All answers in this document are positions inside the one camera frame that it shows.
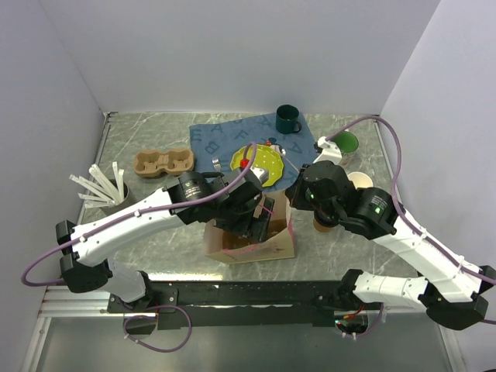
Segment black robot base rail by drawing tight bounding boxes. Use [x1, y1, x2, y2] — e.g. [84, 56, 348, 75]
[107, 281, 380, 330]

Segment small santa figurine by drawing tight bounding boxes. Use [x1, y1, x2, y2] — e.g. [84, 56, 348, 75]
[264, 137, 284, 154]

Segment stack of paper cups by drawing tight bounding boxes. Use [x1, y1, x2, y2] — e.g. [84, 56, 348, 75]
[347, 171, 374, 188]

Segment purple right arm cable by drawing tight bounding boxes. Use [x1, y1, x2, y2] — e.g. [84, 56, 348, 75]
[325, 115, 496, 286]

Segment kraft paper takeout bag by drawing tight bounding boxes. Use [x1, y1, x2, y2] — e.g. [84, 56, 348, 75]
[203, 191, 295, 264]

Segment grey straw holder cup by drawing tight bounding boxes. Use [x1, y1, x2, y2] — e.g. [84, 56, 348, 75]
[98, 181, 137, 215]

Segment brown paper coffee cup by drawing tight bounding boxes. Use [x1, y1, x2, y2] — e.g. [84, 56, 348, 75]
[313, 215, 336, 233]

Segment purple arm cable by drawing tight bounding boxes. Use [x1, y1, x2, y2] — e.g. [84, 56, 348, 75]
[21, 141, 259, 288]
[325, 115, 496, 286]

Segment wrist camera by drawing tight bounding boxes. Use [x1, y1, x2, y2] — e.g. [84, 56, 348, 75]
[239, 159, 270, 186]
[313, 136, 343, 165]

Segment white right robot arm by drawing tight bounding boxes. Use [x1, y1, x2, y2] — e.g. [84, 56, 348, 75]
[285, 160, 495, 330]

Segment blue letter placemat cloth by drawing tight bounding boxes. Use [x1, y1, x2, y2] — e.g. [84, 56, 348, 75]
[190, 113, 317, 191]

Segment white green floral mug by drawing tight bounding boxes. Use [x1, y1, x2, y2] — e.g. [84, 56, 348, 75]
[332, 130, 359, 167]

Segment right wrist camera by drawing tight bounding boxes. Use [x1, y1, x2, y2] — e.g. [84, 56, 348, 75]
[313, 136, 343, 165]

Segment white wrapped straws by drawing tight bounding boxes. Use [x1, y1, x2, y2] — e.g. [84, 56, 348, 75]
[69, 162, 126, 208]

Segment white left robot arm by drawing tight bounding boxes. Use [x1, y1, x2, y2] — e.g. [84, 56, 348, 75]
[60, 167, 274, 312]

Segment dark green mug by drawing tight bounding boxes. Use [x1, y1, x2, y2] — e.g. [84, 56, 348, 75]
[276, 105, 302, 135]

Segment silver spoon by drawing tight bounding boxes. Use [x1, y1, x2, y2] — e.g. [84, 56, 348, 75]
[280, 147, 299, 171]

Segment yellow-green scalloped plate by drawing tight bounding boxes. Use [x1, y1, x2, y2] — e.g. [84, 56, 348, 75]
[230, 144, 284, 188]

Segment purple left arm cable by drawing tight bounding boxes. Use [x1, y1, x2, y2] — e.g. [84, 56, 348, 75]
[21, 141, 259, 288]

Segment silver fork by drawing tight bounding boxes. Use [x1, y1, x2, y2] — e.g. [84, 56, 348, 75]
[212, 157, 222, 172]

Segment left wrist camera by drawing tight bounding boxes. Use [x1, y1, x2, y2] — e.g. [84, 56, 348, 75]
[239, 159, 270, 186]

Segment aluminium frame rail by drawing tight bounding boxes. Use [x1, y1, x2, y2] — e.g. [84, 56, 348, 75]
[38, 286, 110, 318]

